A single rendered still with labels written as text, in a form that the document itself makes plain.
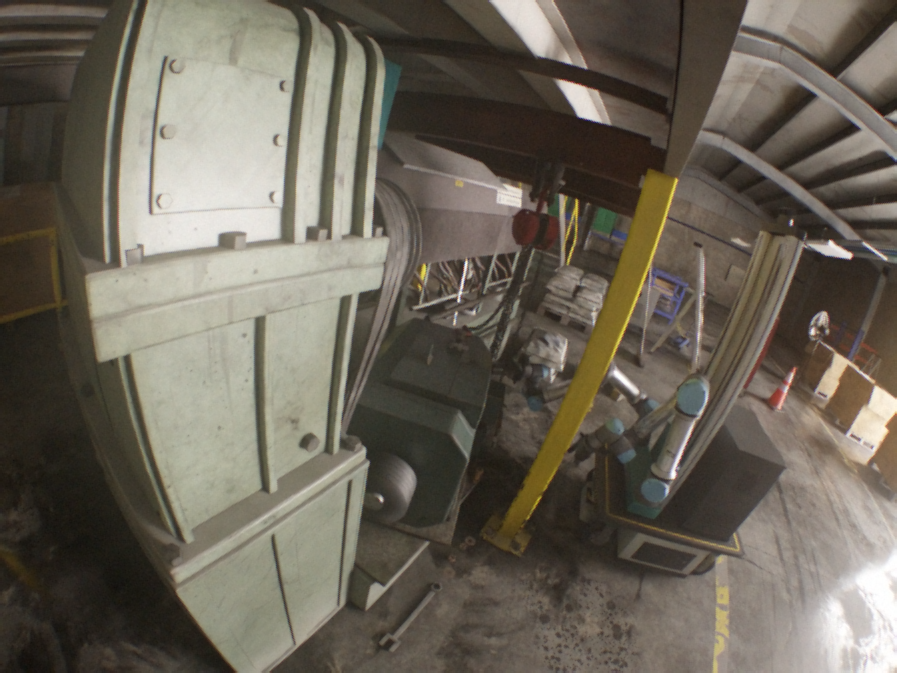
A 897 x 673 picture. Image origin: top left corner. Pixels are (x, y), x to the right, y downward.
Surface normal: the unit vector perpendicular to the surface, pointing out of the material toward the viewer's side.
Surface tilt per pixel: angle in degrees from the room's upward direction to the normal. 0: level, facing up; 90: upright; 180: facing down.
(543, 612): 0
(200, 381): 90
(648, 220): 90
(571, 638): 0
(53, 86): 90
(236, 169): 80
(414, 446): 90
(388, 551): 0
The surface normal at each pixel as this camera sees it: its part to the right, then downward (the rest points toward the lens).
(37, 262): 0.91, 0.35
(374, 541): 0.24, -0.89
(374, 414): -0.18, 0.36
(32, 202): 0.90, 0.18
